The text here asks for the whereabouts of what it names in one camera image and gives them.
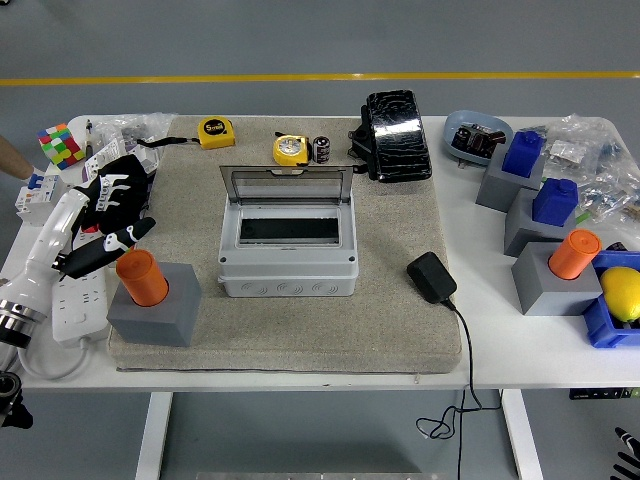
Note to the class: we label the glossy black device on stand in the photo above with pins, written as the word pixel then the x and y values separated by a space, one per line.
pixel 400 135

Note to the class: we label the black cloth bag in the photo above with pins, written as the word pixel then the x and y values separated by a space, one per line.
pixel 137 192

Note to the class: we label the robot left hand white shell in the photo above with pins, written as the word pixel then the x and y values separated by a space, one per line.
pixel 55 235

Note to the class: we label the clear bags of dark parts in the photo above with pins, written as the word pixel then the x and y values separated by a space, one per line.
pixel 125 125

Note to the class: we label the colourful puzzle cube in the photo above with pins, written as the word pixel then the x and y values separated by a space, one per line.
pixel 60 145

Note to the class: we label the blue-grey bowl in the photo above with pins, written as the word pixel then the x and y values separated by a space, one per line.
pixel 475 117

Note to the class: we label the clear bag of white parts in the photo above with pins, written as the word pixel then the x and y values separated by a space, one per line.
pixel 565 150

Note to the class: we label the yellow tape measure chrome face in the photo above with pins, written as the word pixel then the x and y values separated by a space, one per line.
pixel 290 150

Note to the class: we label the beige fabric mat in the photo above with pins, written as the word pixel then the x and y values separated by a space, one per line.
pixel 325 330

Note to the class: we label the black and silver pen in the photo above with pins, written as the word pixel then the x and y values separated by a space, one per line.
pixel 89 145

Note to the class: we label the white circuit breaker blue switch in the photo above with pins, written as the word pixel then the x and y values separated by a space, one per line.
pixel 35 200

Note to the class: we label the grey cube holder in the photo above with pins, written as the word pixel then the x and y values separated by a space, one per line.
pixel 537 295
pixel 520 230
pixel 492 190
pixel 150 325

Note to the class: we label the small dark component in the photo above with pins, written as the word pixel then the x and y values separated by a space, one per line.
pixel 619 247

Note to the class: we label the black table control panel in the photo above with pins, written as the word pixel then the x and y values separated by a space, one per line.
pixel 600 393

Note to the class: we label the small black cylindrical battery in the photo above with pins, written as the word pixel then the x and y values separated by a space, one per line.
pixel 321 150

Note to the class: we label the smoky transparent box lid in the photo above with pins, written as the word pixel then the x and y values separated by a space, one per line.
pixel 285 185

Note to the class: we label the grey plastic electrical box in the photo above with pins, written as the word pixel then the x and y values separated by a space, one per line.
pixel 287 280

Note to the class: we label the white table leg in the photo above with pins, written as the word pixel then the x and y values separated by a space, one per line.
pixel 152 435
pixel 522 435

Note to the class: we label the person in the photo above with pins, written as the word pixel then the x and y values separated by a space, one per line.
pixel 12 155

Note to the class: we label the blue plastic bin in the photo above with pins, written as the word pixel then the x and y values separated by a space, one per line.
pixel 600 325

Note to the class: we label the yellow lemon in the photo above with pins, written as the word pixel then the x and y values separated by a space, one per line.
pixel 622 295

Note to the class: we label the blue bottle-shaped block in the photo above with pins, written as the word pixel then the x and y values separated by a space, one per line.
pixel 522 155
pixel 552 205

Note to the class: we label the robot right hand black fingers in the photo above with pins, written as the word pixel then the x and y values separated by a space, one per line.
pixel 629 442

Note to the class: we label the orange cylinder battery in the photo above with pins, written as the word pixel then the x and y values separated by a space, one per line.
pixel 572 255
pixel 142 280

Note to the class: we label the dark electronic parts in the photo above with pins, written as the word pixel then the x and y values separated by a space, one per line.
pixel 475 140

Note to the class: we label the clear bags of small parts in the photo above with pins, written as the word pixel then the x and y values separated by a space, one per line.
pixel 607 180

